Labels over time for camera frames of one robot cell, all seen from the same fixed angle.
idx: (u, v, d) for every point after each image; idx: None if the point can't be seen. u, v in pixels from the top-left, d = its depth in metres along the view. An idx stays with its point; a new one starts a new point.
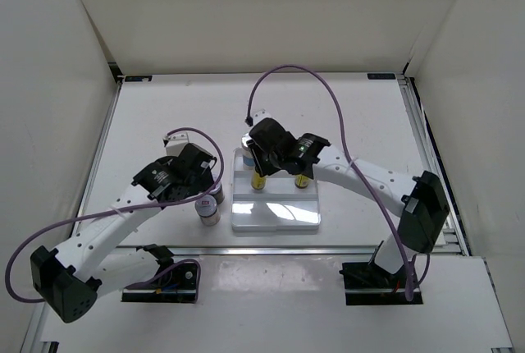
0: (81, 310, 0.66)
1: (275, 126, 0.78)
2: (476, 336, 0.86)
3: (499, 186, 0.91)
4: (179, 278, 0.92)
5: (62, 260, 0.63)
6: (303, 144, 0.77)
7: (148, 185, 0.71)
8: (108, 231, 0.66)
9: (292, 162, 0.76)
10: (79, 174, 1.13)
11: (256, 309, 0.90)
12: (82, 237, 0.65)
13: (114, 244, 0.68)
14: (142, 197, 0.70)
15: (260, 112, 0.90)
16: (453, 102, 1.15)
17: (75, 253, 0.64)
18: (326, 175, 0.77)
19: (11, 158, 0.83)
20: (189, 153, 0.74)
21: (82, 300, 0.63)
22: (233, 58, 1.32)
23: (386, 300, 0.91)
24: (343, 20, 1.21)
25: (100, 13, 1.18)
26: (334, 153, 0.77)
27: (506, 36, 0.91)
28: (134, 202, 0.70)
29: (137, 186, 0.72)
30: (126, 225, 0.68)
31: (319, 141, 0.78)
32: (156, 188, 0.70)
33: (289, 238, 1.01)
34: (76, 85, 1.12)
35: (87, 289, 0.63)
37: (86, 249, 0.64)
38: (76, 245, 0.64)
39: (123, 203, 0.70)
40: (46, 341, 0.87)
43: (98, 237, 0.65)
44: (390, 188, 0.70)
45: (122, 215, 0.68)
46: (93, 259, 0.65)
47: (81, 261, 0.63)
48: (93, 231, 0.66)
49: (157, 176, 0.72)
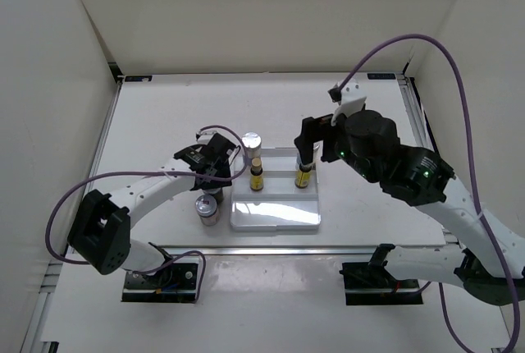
0: (111, 265, 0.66)
1: (390, 130, 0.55)
2: (476, 336, 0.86)
3: (500, 186, 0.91)
4: (179, 278, 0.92)
5: (116, 201, 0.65)
6: (427, 167, 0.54)
7: (188, 159, 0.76)
8: (158, 186, 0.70)
9: (403, 185, 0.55)
10: (79, 174, 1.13)
11: (256, 309, 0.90)
12: (134, 187, 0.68)
13: (157, 204, 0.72)
14: (183, 167, 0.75)
15: (353, 85, 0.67)
16: (454, 102, 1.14)
17: (127, 198, 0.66)
18: (443, 215, 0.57)
19: (12, 159, 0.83)
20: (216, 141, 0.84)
21: (119, 251, 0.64)
22: (232, 58, 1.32)
23: (386, 300, 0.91)
24: (344, 20, 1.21)
25: (100, 14, 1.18)
26: (459, 192, 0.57)
27: (507, 36, 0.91)
28: (179, 170, 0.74)
29: (178, 160, 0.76)
30: (170, 187, 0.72)
31: (445, 171, 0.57)
32: (194, 164, 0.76)
33: (288, 238, 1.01)
34: (76, 85, 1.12)
35: (126, 239, 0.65)
37: (139, 195, 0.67)
38: (129, 192, 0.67)
39: (168, 168, 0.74)
40: (46, 341, 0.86)
43: (150, 189, 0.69)
44: (515, 258, 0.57)
45: (170, 177, 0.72)
46: (140, 209, 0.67)
47: (134, 205, 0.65)
48: (143, 184, 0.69)
49: (195, 155, 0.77)
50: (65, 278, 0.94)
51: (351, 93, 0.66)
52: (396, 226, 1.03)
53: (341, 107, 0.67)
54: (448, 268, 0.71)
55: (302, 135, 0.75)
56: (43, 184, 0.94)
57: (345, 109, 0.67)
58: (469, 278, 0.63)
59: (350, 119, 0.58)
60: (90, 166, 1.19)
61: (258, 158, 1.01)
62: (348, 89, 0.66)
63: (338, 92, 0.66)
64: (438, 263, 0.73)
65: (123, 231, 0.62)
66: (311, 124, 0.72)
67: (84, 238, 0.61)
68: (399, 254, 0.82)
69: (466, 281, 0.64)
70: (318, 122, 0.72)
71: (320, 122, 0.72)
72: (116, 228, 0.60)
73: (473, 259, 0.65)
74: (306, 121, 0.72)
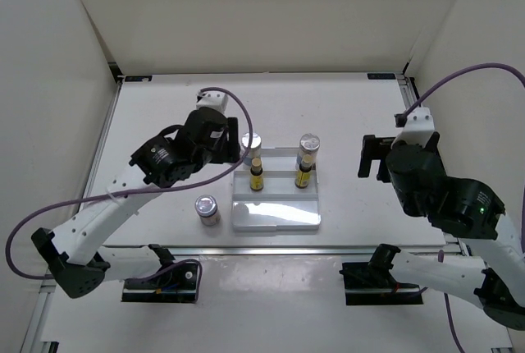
0: (89, 287, 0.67)
1: (435, 164, 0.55)
2: (477, 336, 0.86)
3: (501, 186, 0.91)
4: (179, 278, 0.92)
5: (57, 244, 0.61)
6: (483, 202, 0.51)
7: (146, 165, 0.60)
8: (102, 217, 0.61)
9: (452, 219, 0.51)
10: (79, 174, 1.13)
11: (256, 308, 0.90)
12: (77, 222, 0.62)
13: (115, 222, 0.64)
14: (139, 177, 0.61)
15: (422, 116, 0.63)
16: (454, 102, 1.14)
17: (70, 239, 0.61)
18: (491, 251, 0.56)
19: (12, 159, 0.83)
20: (194, 122, 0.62)
21: (86, 280, 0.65)
22: (233, 58, 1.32)
23: (387, 300, 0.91)
24: (344, 20, 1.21)
25: (100, 14, 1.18)
26: (509, 230, 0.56)
27: (508, 36, 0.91)
28: (130, 187, 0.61)
29: (134, 167, 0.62)
30: (120, 210, 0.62)
31: (499, 208, 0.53)
32: (156, 169, 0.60)
33: (288, 238, 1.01)
34: (76, 85, 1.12)
35: (89, 272, 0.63)
37: (79, 235, 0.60)
38: (70, 230, 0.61)
39: (119, 186, 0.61)
40: (46, 341, 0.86)
43: (93, 222, 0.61)
44: None
45: (116, 200, 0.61)
46: (90, 244, 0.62)
47: (75, 247, 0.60)
48: (88, 215, 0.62)
49: (159, 153, 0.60)
50: None
51: (418, 123, 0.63)
52: (396, 226, 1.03)
53: (403, 134, 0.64)
54: (465, 286, 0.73)
55: (362, 158, 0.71)
56: (42, 184, 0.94)
57: (408, 137, 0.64)
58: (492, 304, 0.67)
59: (394, 154, 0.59)
60: (91, 166, 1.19)
61: (258, 158, 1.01)
62: (416, 117, 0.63)
63: (404, 119, 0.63)
64: (455, 278, 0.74)
65: (71, 272, 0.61)
66: (371, 143, 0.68)
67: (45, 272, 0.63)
68: (405, 260, 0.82)
69: (486, 306, 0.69)
70: (378, 143, 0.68)
71: (380, 144, 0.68)
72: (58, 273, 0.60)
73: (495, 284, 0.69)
74: (367, 138, 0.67)
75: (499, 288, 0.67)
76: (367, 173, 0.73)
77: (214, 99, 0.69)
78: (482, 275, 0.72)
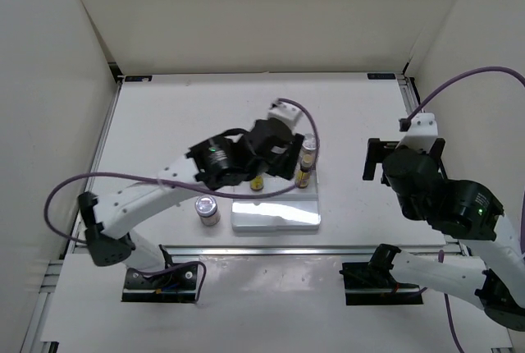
0: (115, 259, 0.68)
1: (430, 167, 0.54)
2: (476, 336, 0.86)
3: (502, 186, 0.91)
4: (179, 278, 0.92)
5: (98, 212, 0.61)
6: (481, 204, 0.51)
7: (201, 162, 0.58)
8: (145, 199, 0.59)
9: (451, 221, 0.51)
10: (79, 174, 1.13)
11: (257, 309, 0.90)
12: (120, 196, 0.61)
13: (154, 209, 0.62)
14: (190, 172, 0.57)
15: (426, 121, 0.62)
16: (454, 102, 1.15)
17: (109, 210, 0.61)
18: (491, 254, 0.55)
19: (12, 159, 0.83)
20: (260, 133, 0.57)
21: (112, 253, 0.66)
22: (233, 58, 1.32)
23: (386, 300, 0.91)
24: (344, 20, 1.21)
25: (100, 14, 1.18)
26: (508, 231, 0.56)
27: (508, 36, 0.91)
28: (179, 179, 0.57)
29: (189, 159, 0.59)
30: (164, 199, 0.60)
31: (498, 208, 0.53)
32: (209, 169, 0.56)
33: (289, 238, 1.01)
34: (76, 85, 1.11)
35: (118, 244, 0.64)
37: (119, 211, 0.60)
38: (113, 203, 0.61)
39: (167, 175, 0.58)
40: (45, 341, 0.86)
43: (134, 202, 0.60)
44: None
45: (162, 187, 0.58)
46: (128, 221, 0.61)
47: (112, 220, 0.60)
48: (132, 193, 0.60)
49: (216, 154, 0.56)
50: (65, 278, 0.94)
51: (422, 127, 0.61)
52: (396, 226, 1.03)
53: (405, 139, 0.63)
54: (467, 287, 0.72)
55: (366, 160, 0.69)
56: (42, 184, 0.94)
57: (412, 142, 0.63)
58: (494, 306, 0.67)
59: (393, 157, 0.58)
60: (91, 166, 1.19)
61: None
62: (419, 121, 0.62)
63: (408, 122, 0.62)
64: (455, 280, 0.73)
65: (102, 244, 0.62)
66: (372, 145, 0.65)
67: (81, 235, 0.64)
68: (405, 261, 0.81)
69: (487, 306, 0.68)
70: (382, 146, 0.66)
71: (384, 148, 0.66)
72: (91, 241, 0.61)
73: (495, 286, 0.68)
74: (370, 140, 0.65)
75: (500, 289, 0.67)
76: (372, 177, 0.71)
77: (289, 112, 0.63)
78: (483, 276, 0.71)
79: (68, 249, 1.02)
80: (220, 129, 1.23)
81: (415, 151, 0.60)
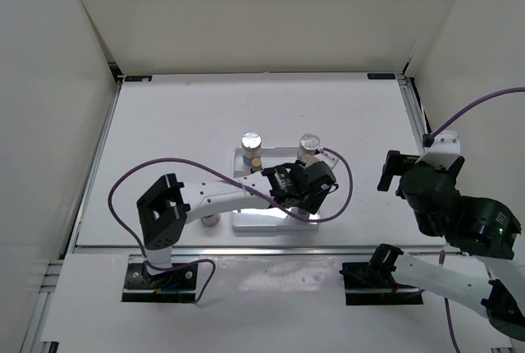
0: (160, 245, 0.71)
1: (448, 185, 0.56)
2: (475, 336, 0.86)
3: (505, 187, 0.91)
4: (179, 278, 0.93)
5: (184, 194, 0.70)
6: (502, 223, 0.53)
7: (273, 181, 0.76)
8: (230, 195, 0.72)
9: (471, 239, 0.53)
10: (79, 175, 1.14)
11: (257, 308, 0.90)
12: (205, 187, 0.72)
13: (225, 208, 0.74)
14: (264, 187, 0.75)
15: (449, 139, 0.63)
16: (454, 103, 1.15)
17: (195, 196, 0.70)
18: (501, 268, 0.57)
19: (11, 159, 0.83)
20: (314, 172, 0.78)
21: (169, 238, 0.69)
22: (233, 58, 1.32)
23: (387, 300, 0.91)
24: (344, 20, 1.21)
25: (100, 14, 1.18)
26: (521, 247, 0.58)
27: (509, 36, 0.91)
28: (257, 188, 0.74)
29: (263, 176, 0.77)
30: (241, 201, 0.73)
31: (516, 226, 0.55)
32: (276, 189, 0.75)
33: (289, 238, 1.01)
34: (76, 86, 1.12)
35: (180, 231, 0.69)
37: (205, 199, 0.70)
38: (198, 191, 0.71)
39: (248, 183, 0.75)
40: (46, 341, 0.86)
43: (219, 195, 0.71)
44: None
45: (244, 191, 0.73)
46: (205, 211, 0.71)
47: (197, 205, 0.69)
48: (217, 189, 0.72)
49: (280, 180, 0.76)
50: (65, 278, 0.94)
51: (445, 144, 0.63)
52: (396, 226, 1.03)
53: (428, 154, 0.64)
54: (472, 296, 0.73)
55: (384, 171, 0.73)
56: (42, 184, 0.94)
57: (432, 158, 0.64)
58: (499, 317, 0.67)
59: (408, 176, 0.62)
60: (91, 166, 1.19)
61: (258, 158, 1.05)
62: (443, 139, 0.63)
63: (431, 139, 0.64)
64: (462, 287, 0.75)
65: (179, 224, 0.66)
66: (390, 158, 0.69)
67: (145, 210, 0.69)
68: (408, 263, 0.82)
69: (492, 316, 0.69)
70: (402, 159, 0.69)
71: (404, 161, 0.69)
72: (171, 219, 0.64)
73: (501, 296, 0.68)
74: (390, 152, 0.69)
75: (506, 301, 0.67)
76: (387, 185, 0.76)
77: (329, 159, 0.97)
78: (490, 286, 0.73)
79: (68, 249, 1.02)
80: (220, 129, 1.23)
81: (432, 170, 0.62)
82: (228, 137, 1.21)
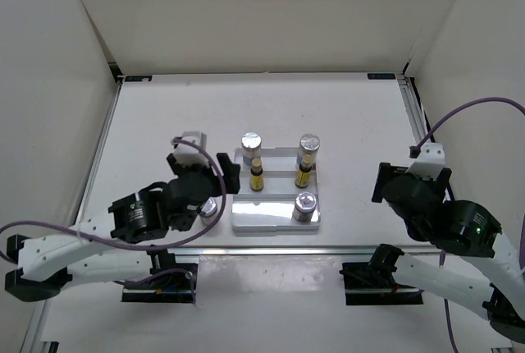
0: (41, 295, 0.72)
1: (424, 191, 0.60)
2: (473, 336, 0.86)
3: (505, 187, 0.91)
4: (179, 278, 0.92)
5: (21, 256, 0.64)
6: (479, 222, 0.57)
7: (120, 218, 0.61)
8: (61, 250, 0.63)
9: (451, 240, 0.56)
10: (79, 175, 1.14)
11: (256, 309, 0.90)
12: (43, 243, 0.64)
13: (75, 259, 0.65)
14: (107, 230, 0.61)
15: (435, 150, 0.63)
16: (454, 102, 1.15)
17: (31, 256, 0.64)
18: (488, 268, 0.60)
19: (11, 159, 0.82)
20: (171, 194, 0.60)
21: (39, 293, 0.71)
22: (233, 59, 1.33)
23: (387, 300, 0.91)
24: (343, 20, 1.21)
25: (100, 14, 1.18)
26: (507, 248, 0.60)
27: (509, 36, 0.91)
28: (98, 233, 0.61)
29: (110, 214, 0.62)
30: (83, 249, 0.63)
31: (495, 226, 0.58)
32: (124, 226, 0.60)
33: (289, 238, 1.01)
34: (76, 86, 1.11)
35: (39, 287, 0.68)
37: (39, 259, 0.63)
38: (34, 249, 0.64)
39: (88, 229, 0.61)
40: (46, 341, 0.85)
43: (54, 251, 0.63)
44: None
45: (82, 240, 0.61)
46: (47, 268, 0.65)
47: (31, 267, 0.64)
48: (55, 242, 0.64)
49: (133, 213, 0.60)
50: None
51: (431, 154, 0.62)
52: (397, 226, 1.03)
53: (415, 165, 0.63)
54: (472, 297, 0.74)
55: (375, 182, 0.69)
56: (41, 185, 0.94)
57: (419, 169, 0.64)
58: (497, 318, 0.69)
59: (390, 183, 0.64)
60: (90, 166, 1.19)
61: (257, 158, 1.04)
62: (428, 149, 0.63)
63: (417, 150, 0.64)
64: (463, 289, 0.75)
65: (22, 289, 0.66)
66: (381, 167, 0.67)
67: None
68: (410, 264, 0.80)
69: (492, 318, 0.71)
70: (392, 170, 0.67)
71: (394, 172, 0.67)
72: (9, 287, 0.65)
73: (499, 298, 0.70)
74: (381, 163, 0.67)
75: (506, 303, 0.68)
76: (381, 199, 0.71)
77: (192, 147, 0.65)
78: (490, 288, 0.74)
79: None
80: (220, 129, 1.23)
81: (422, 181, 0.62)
82: (227, 137, 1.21)
